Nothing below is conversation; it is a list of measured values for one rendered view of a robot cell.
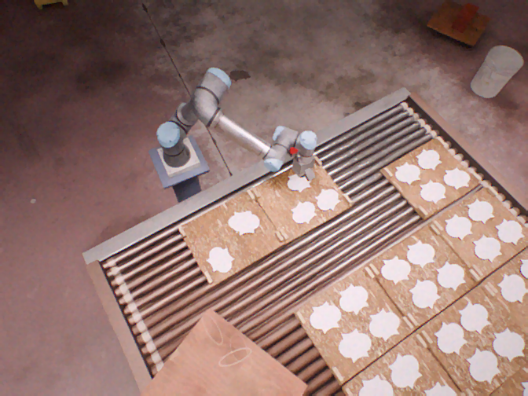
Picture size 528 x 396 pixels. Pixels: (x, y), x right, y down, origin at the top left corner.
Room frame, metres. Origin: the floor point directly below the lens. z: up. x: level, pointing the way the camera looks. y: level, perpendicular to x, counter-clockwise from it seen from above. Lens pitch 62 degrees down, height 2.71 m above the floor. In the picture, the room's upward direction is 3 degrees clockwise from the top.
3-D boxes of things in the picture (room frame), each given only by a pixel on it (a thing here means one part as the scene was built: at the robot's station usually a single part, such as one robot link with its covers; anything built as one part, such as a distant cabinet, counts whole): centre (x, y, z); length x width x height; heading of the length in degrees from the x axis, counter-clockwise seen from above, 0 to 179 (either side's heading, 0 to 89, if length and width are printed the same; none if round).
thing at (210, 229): (0.71, 0.15, 0.93); 0.41 x 0.35 x 0.02; 125
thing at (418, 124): (0.97, -0.14, 0.90); 1.95 x 0.05 x 0.05; 125
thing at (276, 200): (0.94, -0.19, 0.93); 0.41 x 0.35 x 0.02; 124
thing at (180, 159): (1.17, 0.49, 0.96); 0.15 x 0.15 x 0.10
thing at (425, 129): (0.93, -0.17, 0.90); 1.95 x 0.05 x 0.05; 125
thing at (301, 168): (1.01, -0.19, 1.13); 0.12 x 0.09 x 0.16; 36
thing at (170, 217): (1.15, -0.01, 0.89); 2.08 x 0.08 x 0.06; 125
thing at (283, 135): (1.05, -0.08, 1.28); 0.11 x 0.11 x 0.08; 68
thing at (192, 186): (1.17, 0.49, 0.44); 0.38 x 0.38 x 0.87; 29
